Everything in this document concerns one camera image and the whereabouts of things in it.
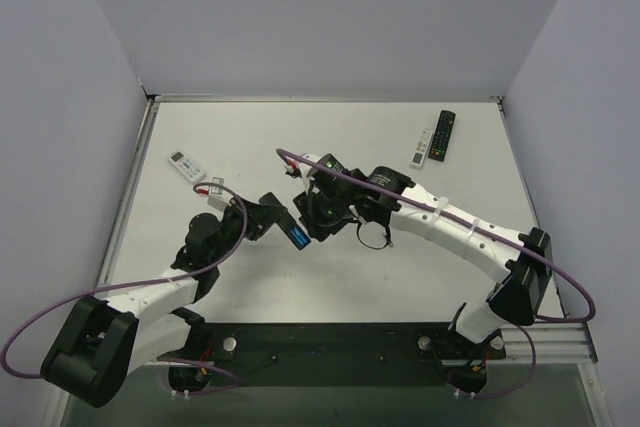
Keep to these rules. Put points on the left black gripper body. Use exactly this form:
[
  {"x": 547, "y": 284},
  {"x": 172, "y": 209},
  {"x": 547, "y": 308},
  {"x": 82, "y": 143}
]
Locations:
[{"x": 273, "y": 206}]

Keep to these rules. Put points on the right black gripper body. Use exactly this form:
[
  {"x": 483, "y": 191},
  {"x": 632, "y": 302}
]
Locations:
[{"x": 314, "y": 209}]

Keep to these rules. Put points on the blue AAA battery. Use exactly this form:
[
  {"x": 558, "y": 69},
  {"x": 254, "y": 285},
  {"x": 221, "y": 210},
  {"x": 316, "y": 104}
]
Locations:
[{"x": 299, "y": 238}]

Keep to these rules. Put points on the black remote control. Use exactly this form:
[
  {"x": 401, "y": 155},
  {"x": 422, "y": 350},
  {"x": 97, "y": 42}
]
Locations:
[{"x": 285, "y": 222}]

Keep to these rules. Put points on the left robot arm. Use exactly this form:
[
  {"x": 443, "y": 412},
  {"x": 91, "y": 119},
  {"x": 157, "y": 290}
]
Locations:
[{"x": 103, "y": 340}]

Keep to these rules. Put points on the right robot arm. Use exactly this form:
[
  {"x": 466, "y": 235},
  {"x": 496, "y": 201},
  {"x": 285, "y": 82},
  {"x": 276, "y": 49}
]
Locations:
[{"x": 513, "y": 260}]

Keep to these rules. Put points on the slim white remote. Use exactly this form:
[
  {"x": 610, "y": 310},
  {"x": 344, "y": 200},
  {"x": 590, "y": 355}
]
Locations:
[{"x": 421, "y": 149}]

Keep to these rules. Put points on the white AC remote left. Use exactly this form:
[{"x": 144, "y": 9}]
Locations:
[{"x": 185, "y": 165}]

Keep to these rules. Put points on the black TV remote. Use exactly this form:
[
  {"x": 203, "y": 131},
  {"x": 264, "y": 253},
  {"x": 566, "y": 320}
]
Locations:
[{"x": 441, "y": 136}]

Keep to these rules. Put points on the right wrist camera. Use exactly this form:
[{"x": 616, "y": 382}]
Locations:
[{"x": 300, "y": 170}]

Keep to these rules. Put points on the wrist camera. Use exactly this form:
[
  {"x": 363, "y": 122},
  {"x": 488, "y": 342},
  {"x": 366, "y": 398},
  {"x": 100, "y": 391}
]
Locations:
[
  {"x": 300, "y": 170},
  {"x": 214, "y": 195}
]

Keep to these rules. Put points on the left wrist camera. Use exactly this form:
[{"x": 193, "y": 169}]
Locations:
[{"x": 214, "y": 195}]

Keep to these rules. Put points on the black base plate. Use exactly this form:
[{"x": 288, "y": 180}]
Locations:
[{"x": 218, "y": 356}]

